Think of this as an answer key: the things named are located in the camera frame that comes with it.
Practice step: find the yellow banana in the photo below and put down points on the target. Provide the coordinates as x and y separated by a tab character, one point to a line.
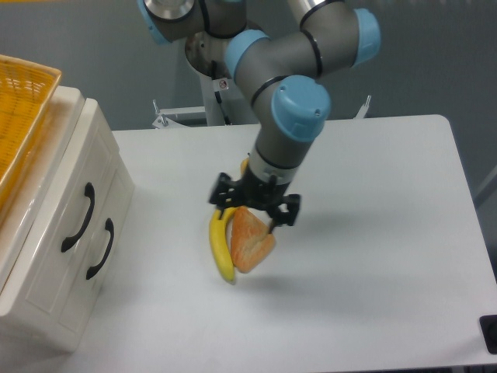
219	244

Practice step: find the orange bread slice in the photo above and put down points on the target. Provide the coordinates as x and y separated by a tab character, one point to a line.
251	241

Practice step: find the white drawer cabinet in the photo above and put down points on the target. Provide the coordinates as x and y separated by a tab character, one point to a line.
63	328

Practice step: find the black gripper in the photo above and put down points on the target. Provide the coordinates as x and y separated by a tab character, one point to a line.
252	192

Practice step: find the yellow woven basket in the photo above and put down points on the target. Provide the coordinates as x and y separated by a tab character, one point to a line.
26	91

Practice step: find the black drawer handle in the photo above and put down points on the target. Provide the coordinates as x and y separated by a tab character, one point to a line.
84	218
104	245

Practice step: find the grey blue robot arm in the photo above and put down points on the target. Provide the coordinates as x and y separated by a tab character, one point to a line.
290	121

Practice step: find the black lower drawer handle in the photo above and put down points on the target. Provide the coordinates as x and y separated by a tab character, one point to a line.
104	245

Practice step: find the white drawer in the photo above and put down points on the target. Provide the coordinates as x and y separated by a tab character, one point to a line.
43	274

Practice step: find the black top drawer handle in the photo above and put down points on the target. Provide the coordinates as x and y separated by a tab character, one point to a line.
84	218

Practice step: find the yellow bell pepper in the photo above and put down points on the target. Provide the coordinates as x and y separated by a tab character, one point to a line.
244	166

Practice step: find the black corner object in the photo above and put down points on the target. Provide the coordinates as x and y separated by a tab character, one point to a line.
488	324

